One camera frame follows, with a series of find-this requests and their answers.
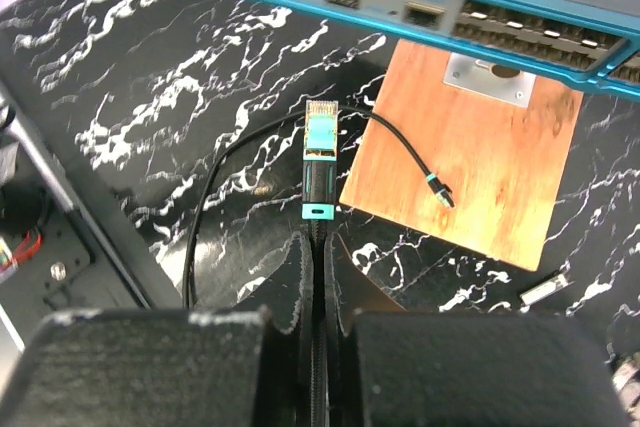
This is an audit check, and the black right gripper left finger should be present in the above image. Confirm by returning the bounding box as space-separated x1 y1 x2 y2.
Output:
1 233 313 426

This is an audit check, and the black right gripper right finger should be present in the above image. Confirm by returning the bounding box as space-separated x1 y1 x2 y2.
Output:
323 234 628 426

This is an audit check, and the black ethernet cable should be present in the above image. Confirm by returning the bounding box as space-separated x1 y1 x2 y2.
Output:
180 99 457 427

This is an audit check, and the lone silver transceiver module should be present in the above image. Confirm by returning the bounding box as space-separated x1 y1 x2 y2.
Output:
519 273 573 306

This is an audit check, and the wooden board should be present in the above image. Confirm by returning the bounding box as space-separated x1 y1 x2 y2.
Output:
340 40 583 271

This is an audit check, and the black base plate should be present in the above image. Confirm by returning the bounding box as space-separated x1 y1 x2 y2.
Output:
1 101 152 353

